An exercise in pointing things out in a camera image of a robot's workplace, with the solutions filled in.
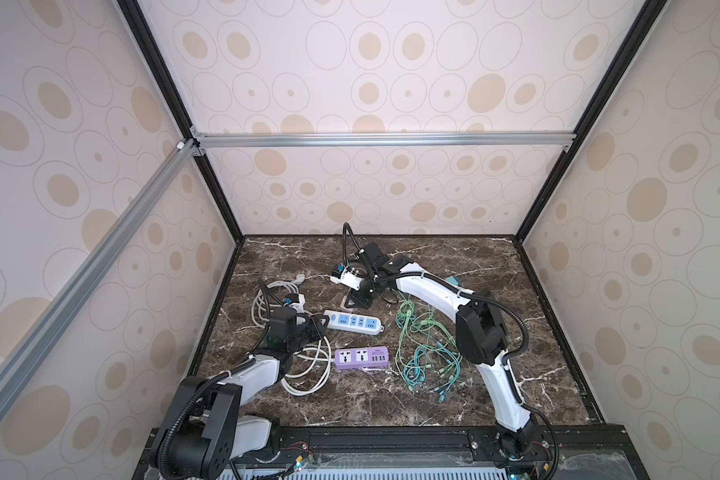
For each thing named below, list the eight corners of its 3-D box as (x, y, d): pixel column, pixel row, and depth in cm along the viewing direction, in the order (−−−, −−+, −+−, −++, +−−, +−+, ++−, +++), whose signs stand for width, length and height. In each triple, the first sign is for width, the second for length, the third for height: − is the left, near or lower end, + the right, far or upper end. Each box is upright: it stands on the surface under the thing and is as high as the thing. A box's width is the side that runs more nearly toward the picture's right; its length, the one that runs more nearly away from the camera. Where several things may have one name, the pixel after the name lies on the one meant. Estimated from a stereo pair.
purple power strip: (334, 368, 88) (333, 364, 86) (335, 350, 92) (335, 346, 89) (389, 368, 88) (389, 364, 86) (388, 350, 92) (389, 346, 89)
